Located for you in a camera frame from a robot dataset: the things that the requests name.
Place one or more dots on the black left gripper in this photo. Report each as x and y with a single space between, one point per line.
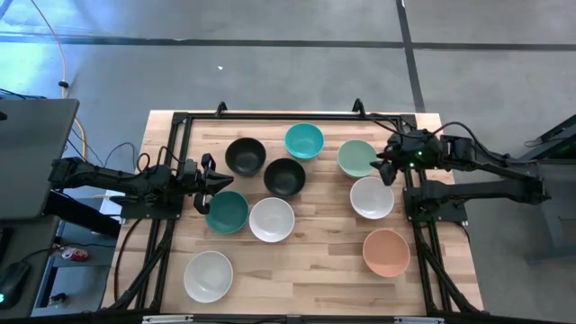
203 182

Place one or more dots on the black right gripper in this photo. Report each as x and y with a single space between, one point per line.
405 153

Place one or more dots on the pale green bowl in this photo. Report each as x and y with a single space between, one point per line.
355 157

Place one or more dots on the dark green bowl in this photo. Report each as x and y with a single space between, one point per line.
227 212

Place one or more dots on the white bowl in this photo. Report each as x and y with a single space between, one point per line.
272 219
208 276
372 198

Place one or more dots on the black bowl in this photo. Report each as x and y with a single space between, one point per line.
284 177
245 157

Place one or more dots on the turquoise bowl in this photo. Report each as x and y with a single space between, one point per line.
304 140

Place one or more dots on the orange bowl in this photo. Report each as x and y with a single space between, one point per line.
386 252

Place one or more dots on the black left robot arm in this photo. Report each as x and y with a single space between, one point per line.
90 173

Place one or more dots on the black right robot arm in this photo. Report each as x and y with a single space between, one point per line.
486 191

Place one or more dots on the black table clamp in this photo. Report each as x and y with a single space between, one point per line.
221 108
358 107

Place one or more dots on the white paper sheet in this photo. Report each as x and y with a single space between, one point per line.
108 208

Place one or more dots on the black desk support bar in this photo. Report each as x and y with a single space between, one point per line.
81 213

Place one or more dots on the red and white object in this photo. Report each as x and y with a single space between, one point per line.
74 254

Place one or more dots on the grey desk shelf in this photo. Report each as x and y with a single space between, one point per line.
81 283

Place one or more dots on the grey laptop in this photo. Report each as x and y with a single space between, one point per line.
31 157

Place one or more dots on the dark desk top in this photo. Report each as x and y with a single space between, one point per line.
36 252

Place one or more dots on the small black clip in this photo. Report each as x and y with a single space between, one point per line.
58 298

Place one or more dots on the black computer mouse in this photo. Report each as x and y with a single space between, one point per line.
11 283

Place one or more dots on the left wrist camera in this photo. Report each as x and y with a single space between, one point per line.
189 169

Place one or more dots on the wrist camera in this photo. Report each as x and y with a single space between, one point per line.
415 146
189 169

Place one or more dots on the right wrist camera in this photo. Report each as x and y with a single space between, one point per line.
415 146

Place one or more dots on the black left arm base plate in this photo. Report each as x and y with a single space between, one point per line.
148 211

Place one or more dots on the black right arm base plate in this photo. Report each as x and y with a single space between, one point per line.
450 213

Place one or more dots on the black aluminium table frame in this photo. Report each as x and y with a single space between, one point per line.
288 116

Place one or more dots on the white metal bracket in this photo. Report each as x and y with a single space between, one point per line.
167 319
418 320

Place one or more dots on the dark side desk frame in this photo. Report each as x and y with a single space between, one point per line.
542 225

